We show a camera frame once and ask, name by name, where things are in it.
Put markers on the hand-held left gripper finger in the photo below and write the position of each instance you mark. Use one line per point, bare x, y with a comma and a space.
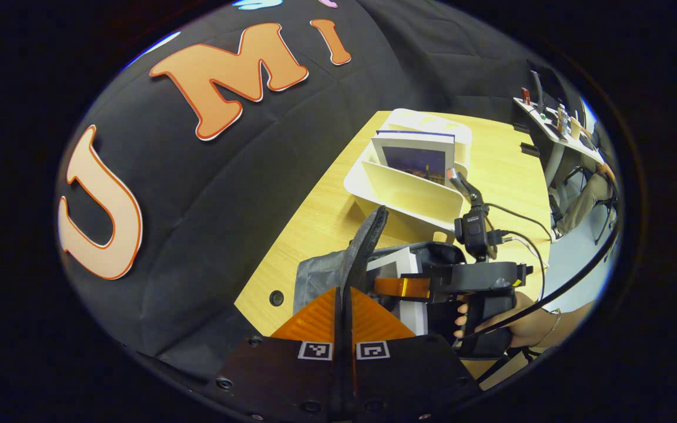
349, 364
338, 364

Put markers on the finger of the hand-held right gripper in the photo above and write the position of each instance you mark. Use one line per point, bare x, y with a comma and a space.
403, 288

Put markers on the portrait cover book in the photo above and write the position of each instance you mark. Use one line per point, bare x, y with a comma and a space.
412, 320

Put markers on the grey schoolbag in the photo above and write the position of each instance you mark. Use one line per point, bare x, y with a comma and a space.
321, 276

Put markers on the white bookshelf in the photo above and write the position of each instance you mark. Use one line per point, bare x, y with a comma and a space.
409, 197

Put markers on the blue painting cover book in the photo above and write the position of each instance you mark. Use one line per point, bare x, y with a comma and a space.
418, 161

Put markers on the black desk grommet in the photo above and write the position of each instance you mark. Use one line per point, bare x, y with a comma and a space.
277, 298

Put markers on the white side desk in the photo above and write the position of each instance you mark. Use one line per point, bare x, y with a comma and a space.
553, 155

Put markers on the dark computer monitor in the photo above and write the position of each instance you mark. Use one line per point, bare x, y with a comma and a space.
553, 88

